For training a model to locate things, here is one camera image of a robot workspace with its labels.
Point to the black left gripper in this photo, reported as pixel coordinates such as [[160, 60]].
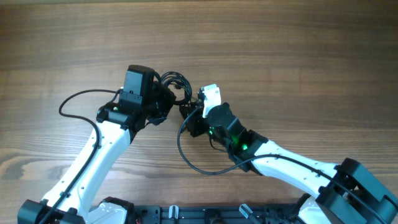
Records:
[[168, 98]]

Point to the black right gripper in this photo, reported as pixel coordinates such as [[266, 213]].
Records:
[[194, 124]]

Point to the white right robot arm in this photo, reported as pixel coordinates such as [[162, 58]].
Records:
[[333, 193]]

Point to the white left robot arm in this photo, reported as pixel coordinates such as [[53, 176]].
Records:
[[142, 100]]

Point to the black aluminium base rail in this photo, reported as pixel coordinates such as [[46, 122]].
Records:
[[269, 214]]

